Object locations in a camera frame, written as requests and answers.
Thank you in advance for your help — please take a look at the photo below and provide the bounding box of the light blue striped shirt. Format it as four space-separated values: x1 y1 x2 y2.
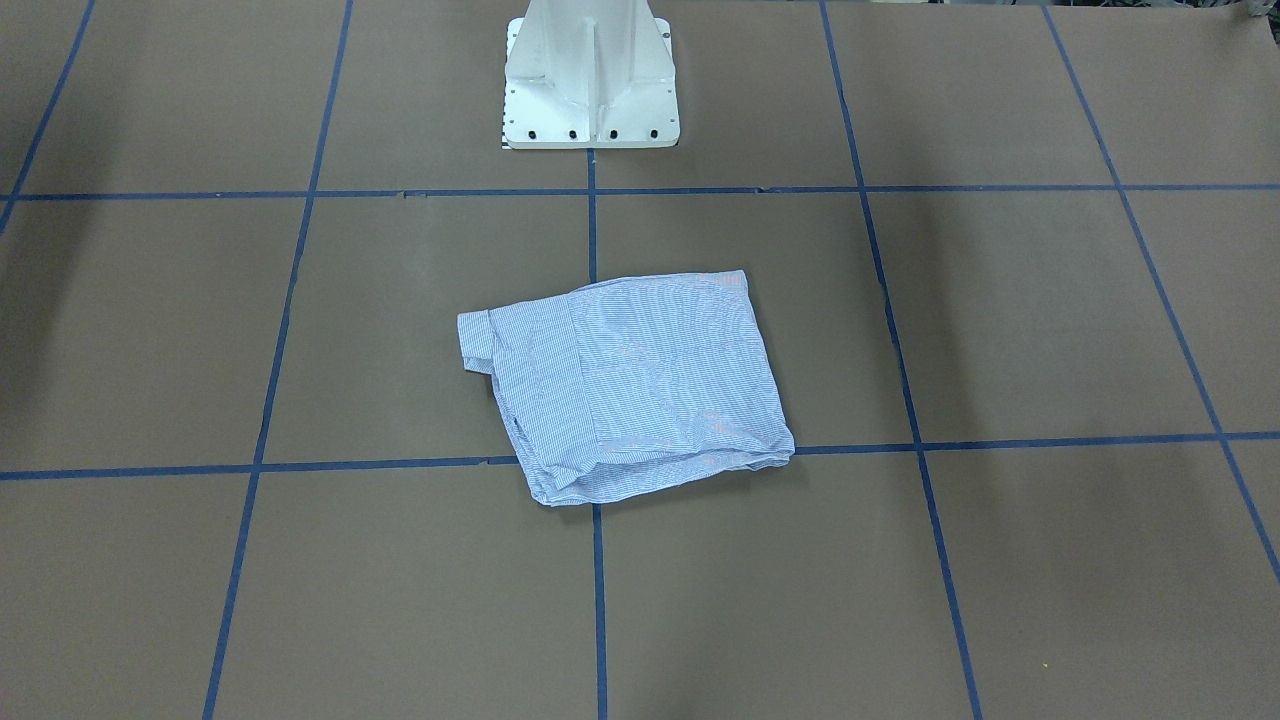
456 269 795 507

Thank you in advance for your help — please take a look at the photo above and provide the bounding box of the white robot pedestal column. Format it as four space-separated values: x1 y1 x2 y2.
502 1 681 150

